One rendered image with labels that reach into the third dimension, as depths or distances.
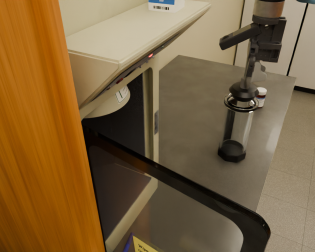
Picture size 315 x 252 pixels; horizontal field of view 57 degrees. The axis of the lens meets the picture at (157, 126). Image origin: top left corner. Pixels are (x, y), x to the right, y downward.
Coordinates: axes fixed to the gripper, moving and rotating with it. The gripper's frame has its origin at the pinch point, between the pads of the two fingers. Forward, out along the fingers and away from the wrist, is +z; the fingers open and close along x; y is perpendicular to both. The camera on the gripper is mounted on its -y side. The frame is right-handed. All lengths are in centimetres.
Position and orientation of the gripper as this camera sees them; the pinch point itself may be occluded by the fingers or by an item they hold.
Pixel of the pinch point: (245, 82)
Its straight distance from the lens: 94.9
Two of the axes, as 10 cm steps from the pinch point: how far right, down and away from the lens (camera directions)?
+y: 9.8, 1.3, -1.8
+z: 0.0, 8.1, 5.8
